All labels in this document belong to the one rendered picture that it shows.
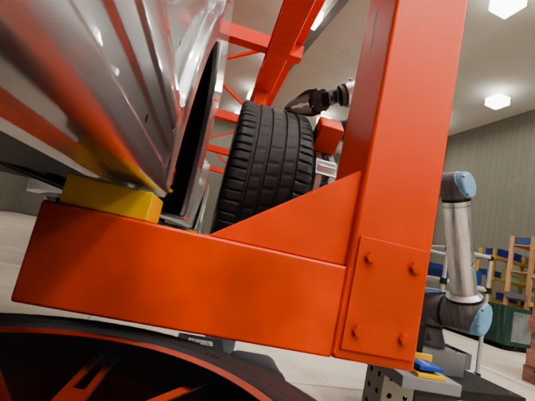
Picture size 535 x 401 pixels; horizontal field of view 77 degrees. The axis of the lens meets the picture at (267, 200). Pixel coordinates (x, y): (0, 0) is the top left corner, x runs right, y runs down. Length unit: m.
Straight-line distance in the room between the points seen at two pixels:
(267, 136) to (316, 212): 0.41
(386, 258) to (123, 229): 0.46
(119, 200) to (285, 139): 0.55
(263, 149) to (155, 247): 0.48
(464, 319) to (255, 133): 1.28
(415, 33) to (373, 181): 0.32
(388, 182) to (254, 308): 0.34
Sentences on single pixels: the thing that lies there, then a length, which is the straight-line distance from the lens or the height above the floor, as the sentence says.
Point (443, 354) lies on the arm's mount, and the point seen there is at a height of 0.39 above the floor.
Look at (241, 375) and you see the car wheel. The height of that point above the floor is 0.50.
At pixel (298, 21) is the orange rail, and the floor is 2.97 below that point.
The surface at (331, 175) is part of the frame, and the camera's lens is 1.04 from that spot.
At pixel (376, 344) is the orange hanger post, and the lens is 0.68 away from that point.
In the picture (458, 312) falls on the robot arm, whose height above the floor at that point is 0.59.
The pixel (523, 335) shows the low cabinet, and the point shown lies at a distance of 6.82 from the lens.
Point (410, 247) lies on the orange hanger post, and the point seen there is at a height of 0.74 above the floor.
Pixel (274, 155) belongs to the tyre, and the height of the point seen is 0.94.
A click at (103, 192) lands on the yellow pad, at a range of 0.62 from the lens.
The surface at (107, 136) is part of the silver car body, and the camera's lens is 0.34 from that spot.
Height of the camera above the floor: 0.68
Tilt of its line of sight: 8 degrees up
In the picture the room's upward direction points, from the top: 13 degrees clockwise
